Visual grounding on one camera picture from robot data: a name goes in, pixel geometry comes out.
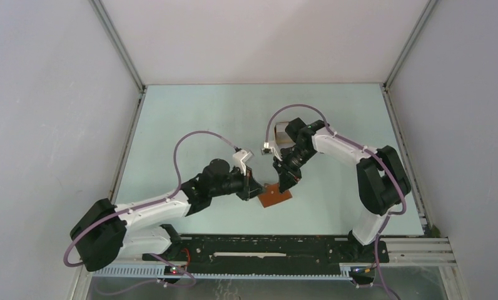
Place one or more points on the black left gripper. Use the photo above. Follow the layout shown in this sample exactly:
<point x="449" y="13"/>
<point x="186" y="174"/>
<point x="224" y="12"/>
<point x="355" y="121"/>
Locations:
<point x="249" y="187"/>

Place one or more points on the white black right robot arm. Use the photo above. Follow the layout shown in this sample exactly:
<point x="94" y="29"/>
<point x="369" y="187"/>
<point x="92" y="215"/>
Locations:
<point x="381" y="177"/>

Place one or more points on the aluminium frame rail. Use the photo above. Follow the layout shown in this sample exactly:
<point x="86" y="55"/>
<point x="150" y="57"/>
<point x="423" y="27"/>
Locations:
<point x="403" y="252"/>

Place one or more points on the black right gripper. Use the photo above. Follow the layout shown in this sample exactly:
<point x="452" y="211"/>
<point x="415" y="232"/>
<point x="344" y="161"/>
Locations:
<point x="290" y="177"/>

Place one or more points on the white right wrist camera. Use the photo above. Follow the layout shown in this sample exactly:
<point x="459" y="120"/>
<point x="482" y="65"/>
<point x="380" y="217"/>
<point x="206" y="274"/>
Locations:
<point x="271" y="148"/>

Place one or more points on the brown leather card holder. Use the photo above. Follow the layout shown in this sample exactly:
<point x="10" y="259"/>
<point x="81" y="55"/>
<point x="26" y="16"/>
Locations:
<point x="272" y="196"/>

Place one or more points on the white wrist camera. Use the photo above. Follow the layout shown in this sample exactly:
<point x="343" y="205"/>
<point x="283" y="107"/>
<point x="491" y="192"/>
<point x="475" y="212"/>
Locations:
<point x="271" y="148"/>
<point x="240" y="159"/>

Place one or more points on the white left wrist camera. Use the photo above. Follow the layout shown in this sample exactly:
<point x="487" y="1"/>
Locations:
<point x="240" y="159"/>

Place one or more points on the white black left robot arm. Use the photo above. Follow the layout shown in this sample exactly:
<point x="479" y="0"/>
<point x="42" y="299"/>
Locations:
<point x="107" y="232"/>

